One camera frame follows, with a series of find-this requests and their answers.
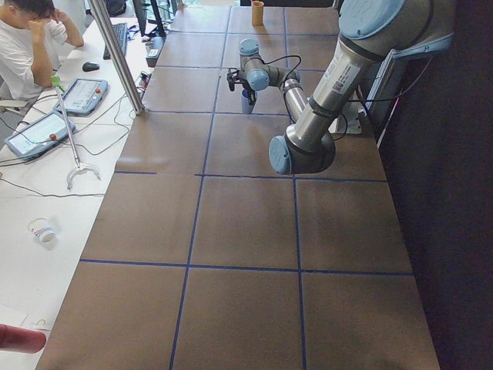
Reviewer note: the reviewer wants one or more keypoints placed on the metal reacher grabber tool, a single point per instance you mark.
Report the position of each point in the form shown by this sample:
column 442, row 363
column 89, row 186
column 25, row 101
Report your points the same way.
column 80, row 167

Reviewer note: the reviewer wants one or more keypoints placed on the person in white shirt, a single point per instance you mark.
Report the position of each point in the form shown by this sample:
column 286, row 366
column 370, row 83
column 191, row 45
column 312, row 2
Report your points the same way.
column 29, row 32

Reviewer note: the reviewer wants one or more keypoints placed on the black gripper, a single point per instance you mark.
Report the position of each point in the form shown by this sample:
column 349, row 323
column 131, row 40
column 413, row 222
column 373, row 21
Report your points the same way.
column 250, row 93

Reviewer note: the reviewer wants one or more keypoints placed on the black keyboard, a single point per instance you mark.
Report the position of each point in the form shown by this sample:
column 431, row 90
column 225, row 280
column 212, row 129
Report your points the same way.
column 121, row 32

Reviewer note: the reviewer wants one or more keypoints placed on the near teach pendant tablet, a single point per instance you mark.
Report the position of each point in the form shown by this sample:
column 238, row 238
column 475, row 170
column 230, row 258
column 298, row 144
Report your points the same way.
column 38, row 137

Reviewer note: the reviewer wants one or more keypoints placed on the teach pendant tablet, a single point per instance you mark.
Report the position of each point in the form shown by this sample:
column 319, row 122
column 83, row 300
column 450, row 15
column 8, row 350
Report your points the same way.
column 83, row 95
column 38, row 137

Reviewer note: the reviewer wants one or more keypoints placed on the white pedestal column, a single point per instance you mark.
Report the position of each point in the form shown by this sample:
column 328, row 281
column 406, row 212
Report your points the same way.
column 348, row 121

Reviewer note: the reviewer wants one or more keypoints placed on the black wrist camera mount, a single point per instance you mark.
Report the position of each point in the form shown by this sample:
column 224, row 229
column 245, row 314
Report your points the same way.
column 234, row 77

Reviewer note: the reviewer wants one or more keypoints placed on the aluminium frame post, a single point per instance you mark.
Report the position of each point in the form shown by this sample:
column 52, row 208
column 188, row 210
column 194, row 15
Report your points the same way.
column 103, row 21

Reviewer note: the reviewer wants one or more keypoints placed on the far teach pendant tablet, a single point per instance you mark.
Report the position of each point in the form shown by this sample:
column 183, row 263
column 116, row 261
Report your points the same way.
column 83, row 95

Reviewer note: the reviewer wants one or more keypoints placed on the black computer mouse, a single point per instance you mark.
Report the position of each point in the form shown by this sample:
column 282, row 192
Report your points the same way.
column 90, row 67

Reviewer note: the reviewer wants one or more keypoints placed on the blue ribbed paper cup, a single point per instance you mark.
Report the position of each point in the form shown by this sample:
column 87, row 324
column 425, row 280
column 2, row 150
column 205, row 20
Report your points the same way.
column 246, row 108

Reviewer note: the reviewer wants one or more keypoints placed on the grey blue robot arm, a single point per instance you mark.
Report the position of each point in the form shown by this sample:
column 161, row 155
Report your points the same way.
column 369, row 31

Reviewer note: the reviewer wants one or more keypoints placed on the white paper cup lying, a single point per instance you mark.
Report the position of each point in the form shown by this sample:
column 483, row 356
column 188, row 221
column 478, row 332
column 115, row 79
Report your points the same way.
column 43, row 231

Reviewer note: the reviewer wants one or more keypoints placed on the tan cylindrical holder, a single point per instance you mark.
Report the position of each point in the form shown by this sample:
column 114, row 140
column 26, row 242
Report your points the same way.
column 257, row 13

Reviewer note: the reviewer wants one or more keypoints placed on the red cylinder object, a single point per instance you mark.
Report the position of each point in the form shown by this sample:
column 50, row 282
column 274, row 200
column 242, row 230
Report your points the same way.
column 15, row 339

